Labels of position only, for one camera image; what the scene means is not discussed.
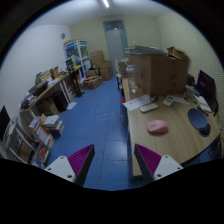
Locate open cardboard box on floor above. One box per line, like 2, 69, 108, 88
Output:
84, 76, 103, 90

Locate stacked cardboard boxes near door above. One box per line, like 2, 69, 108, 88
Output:
90, 51, 113, 81

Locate white bookshelf with books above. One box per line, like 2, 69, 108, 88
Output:
0, 116, 54, 168

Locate wooden desk on left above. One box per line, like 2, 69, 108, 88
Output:
20, 78, 71, 122

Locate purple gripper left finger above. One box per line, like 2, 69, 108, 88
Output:
45, 144, 95, 186

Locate pink computer mouse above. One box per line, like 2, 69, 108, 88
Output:
147, 120, 168, 134

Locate white calculator remote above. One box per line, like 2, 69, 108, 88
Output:
163, 96, 174, 107

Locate ceiling light tube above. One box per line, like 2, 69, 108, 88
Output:
102, 0, 110, 8

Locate dark blue mouse pad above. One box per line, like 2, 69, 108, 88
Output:
187, 108, 211, 137

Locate black monitor on right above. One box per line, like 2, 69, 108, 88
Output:
196, 70, 216, 104

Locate white remote control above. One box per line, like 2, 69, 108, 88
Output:
140, 103, 158, 113

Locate glass display cabinet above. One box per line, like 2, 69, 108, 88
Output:
64, 40, 91, 80

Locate stack of books on floor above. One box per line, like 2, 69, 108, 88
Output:
43, 115, 64, 136

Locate grey door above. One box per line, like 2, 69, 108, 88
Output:
103, 20, 128, 72

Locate white paper sheet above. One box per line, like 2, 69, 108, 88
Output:
124, 95, 151, 111

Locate large cardboard box on desk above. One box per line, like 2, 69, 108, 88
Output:
126, 46, 188, 96

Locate clear water bottle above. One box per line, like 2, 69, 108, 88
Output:
126, 65, 138, 93

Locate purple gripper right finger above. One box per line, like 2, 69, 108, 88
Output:
134, 144, 182, 183

